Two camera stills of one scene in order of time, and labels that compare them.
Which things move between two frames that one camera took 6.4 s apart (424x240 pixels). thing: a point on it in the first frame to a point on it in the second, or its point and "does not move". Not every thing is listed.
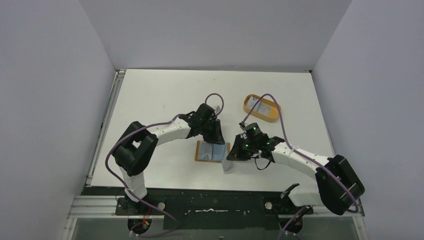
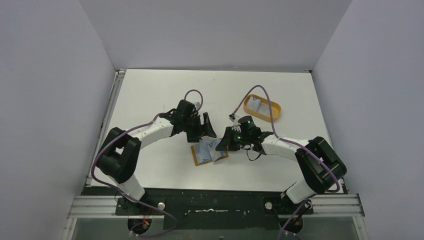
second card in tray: (264, 109) does not move
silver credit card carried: (227, 164) to (211, 146)
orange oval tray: (265, 109) does not move
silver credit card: (251, 102) does not move
